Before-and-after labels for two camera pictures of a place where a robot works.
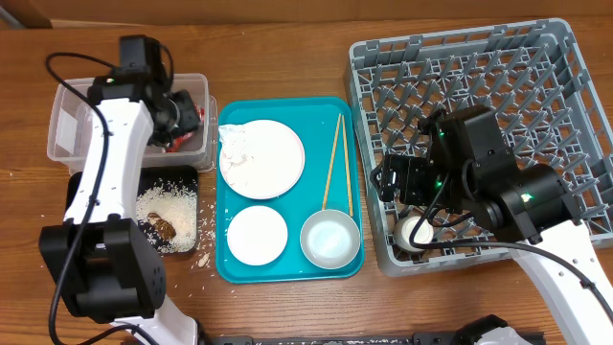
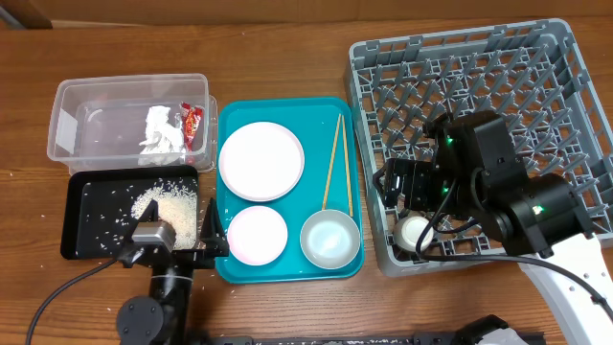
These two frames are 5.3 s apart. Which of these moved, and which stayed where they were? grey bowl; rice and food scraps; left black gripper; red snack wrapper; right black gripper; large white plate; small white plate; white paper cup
Moved: left black gripper; red snack wrapper
Stayed: right black gripper; grey bowl; white paper cup; large white plate; rice and food scraps; small white plate
